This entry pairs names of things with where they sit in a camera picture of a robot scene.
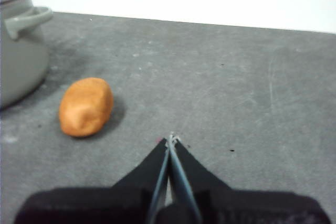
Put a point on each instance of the brown potato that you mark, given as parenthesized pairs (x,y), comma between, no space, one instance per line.
(85,106)

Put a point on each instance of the pale green electric cooking pot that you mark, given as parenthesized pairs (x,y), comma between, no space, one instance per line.
(21,72)

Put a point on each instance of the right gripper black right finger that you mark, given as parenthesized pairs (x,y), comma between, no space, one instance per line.
(236,208)

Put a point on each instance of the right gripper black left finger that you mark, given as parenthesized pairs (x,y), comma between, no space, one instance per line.
(105,205)

